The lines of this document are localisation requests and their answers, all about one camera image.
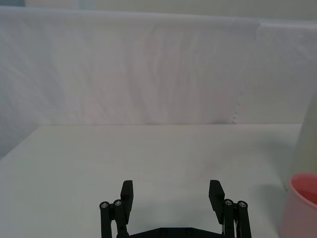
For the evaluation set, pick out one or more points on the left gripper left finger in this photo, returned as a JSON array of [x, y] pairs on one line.
[[108, 220]]

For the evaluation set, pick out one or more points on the white table cloth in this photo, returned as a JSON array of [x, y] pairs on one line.
[[99, 158]]

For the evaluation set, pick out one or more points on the white curtain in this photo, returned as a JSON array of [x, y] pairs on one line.
[[123, 69]]

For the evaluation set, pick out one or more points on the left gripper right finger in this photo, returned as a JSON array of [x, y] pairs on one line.
[[216, 200]]

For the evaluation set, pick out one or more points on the pink plastic cup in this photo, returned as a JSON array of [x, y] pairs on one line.
[[299, 213]]

